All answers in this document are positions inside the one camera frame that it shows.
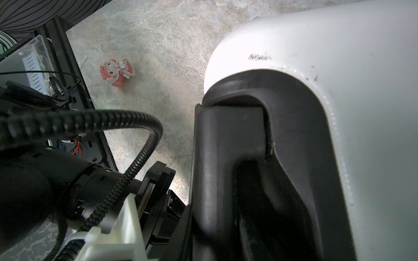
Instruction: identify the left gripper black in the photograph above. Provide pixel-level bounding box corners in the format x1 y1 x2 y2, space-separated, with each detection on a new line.
136 161 186 258

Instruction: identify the white hard-shell suitcase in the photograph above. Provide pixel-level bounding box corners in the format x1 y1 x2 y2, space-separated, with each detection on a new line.
179 1 418 261

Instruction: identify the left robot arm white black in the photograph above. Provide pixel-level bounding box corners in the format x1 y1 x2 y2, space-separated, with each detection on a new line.
1 110 189 261

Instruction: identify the pink cartoon figure toy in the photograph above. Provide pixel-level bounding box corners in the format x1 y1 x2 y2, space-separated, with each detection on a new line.
100 59 136 88

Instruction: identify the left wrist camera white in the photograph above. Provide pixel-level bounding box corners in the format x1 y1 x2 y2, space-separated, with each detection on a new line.
66 194 148 261

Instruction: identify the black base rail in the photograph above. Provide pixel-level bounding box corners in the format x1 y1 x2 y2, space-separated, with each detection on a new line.
34 16 118 170

